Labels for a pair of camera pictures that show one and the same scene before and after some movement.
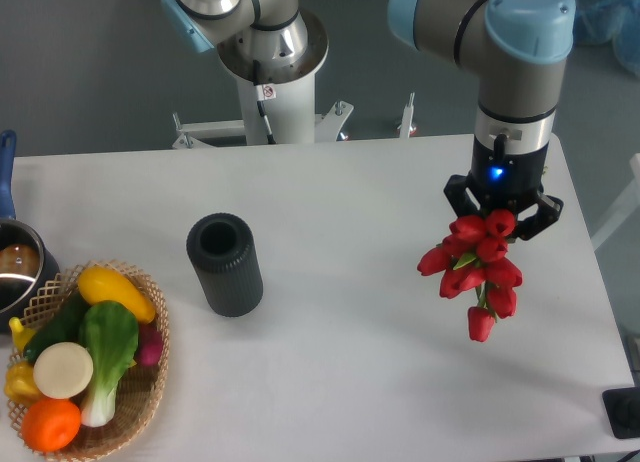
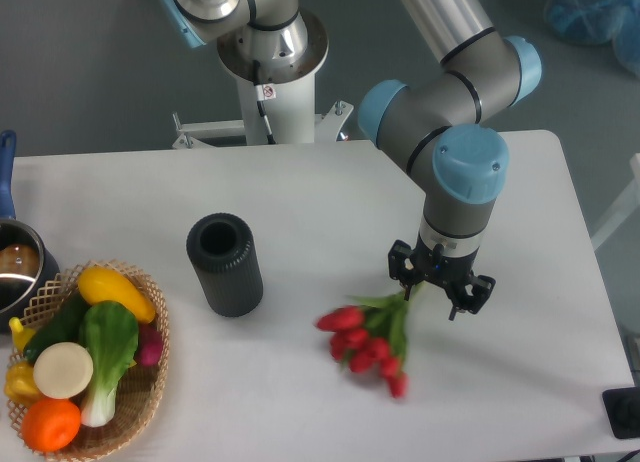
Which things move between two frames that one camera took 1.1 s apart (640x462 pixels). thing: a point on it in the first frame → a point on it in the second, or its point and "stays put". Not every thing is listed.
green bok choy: (110, 331) stays put
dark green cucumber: (64, 327) stays put
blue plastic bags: (609, 12) stays put
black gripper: (504, 181) → (450, 273)
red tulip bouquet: (471, 258) → (370, 336)
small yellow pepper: (20, 333) stays put
